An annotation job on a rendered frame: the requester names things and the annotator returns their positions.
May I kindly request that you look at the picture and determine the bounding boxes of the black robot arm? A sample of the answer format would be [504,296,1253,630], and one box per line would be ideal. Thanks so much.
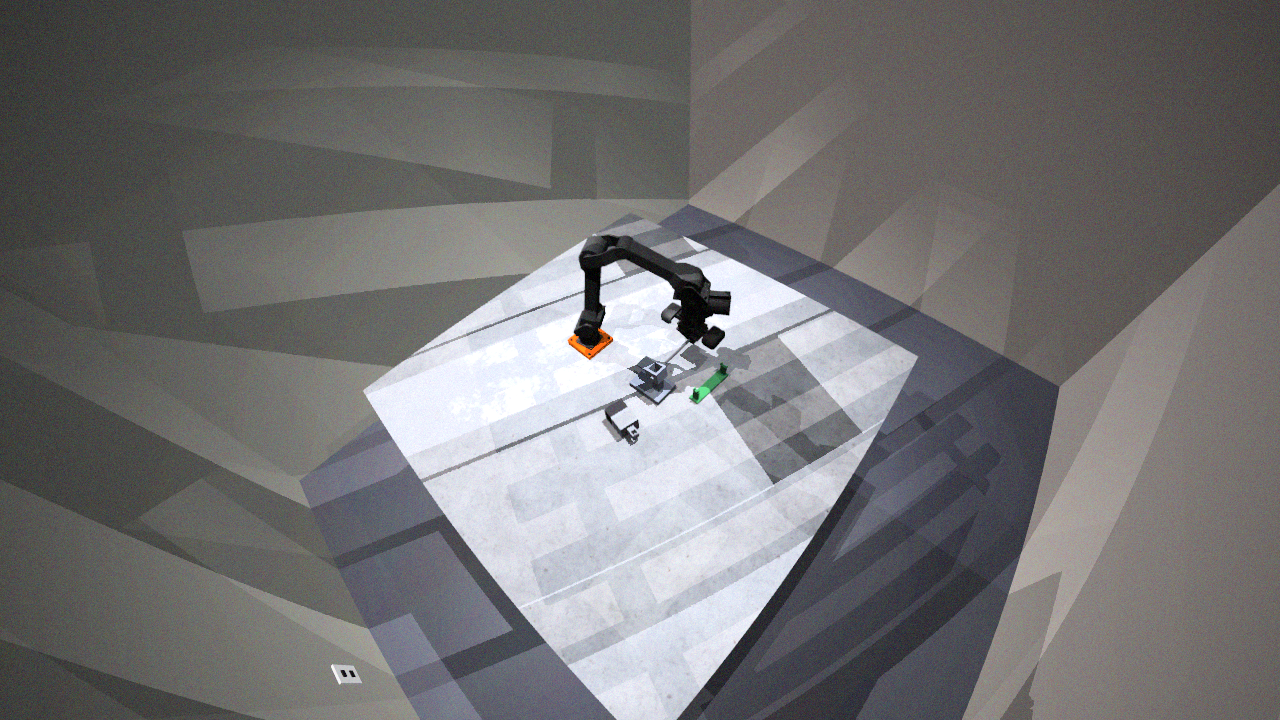
[573,234,731,350]

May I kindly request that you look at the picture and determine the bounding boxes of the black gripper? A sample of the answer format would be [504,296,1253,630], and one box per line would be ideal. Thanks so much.
[660,302,724,350]

